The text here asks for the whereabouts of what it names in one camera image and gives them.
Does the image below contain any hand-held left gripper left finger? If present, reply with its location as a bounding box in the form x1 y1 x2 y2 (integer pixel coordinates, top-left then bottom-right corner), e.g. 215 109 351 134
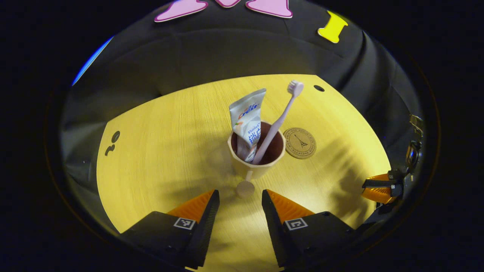
120 190 220 269

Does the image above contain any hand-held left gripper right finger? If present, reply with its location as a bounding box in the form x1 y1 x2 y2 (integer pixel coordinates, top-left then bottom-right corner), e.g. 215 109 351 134
262 190 356 269

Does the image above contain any beige cup with handle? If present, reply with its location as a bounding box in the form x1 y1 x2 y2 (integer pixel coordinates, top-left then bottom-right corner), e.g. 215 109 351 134
227 121 286 199

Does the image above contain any round brown coaster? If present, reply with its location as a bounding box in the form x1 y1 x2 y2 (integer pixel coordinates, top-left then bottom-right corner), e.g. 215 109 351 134
283 127 317 159

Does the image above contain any pink toothbrush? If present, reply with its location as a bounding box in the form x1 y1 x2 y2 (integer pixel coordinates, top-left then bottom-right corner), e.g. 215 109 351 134
251 80 304 165

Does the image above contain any white toothpaste tube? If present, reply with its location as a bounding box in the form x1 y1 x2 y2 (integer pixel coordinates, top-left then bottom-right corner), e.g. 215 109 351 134
229 88 267 163

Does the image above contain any wooden desktop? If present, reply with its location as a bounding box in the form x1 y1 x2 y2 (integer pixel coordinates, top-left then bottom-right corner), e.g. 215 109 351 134
96 74 392 272

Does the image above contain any black backdrop cloth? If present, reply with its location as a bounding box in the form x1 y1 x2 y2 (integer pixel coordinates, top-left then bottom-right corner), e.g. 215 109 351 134
60 0 424 235

